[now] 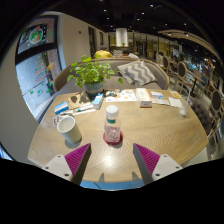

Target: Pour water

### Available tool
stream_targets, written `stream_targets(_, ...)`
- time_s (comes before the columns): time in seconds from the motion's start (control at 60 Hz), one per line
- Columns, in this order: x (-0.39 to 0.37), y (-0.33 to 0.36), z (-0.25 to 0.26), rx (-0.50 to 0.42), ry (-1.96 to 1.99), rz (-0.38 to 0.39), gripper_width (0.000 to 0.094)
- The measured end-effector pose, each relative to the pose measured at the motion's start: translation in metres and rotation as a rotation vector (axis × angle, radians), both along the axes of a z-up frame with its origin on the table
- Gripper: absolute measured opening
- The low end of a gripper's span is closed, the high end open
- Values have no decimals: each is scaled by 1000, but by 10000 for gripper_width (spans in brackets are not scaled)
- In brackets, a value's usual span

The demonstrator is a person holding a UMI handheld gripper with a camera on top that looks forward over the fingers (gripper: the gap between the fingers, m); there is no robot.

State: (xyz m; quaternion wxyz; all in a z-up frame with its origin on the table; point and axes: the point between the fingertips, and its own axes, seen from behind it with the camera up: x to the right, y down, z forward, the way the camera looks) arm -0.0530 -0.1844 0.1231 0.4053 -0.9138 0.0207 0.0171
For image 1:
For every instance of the white orange box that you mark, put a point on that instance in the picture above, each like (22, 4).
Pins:
(143, 97)

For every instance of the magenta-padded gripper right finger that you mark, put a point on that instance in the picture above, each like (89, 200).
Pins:
(147, 157)

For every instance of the brown paper sheet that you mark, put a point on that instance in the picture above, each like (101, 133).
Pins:
(78, 100)

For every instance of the grey curved sofa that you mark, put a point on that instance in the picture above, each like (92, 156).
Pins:
(161, 75)

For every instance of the grey chevron cushion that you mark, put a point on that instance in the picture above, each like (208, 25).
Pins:
(137, 72)

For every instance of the white printed leaflet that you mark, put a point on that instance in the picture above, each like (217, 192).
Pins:
(125, 96)

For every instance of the teal white small carton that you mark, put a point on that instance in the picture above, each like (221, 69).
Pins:
(98, 101)

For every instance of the window with colourful stickers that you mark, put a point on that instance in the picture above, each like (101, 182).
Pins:
(35, 70)

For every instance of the clear plastic water bottle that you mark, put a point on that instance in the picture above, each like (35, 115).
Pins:
(112, 130)

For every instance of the pale green cup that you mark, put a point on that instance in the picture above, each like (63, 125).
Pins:
(70, 131)

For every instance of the flat round red coaster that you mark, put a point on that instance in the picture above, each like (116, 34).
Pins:
(121, 137)

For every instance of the plain white paper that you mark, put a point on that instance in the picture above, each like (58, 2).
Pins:
(175, 102)

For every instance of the green potted plant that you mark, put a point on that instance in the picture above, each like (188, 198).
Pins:
(91, 71)

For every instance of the pill blister pack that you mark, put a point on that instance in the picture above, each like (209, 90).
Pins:
(56, 119)

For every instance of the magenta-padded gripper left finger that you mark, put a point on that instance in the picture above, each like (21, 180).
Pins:
(77, 156)

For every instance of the small blue white box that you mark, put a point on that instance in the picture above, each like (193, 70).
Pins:
(61, 107)

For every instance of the clear plastic cup with straw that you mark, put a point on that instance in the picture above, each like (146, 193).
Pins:
(184, 109)

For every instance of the yellow card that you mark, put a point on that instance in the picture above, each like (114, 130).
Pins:
(175, 93)

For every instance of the white green marker pen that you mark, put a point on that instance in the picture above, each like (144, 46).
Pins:
(84, 109)

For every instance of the person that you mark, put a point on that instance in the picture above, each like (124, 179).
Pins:
(102, 54)

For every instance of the blue white card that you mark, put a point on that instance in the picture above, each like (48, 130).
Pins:
(156, 94)

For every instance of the group of ceiling lights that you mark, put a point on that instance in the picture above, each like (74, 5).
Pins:
(151, 5)

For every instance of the group of dining chairs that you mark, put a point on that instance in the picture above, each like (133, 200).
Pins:
(181, 71)

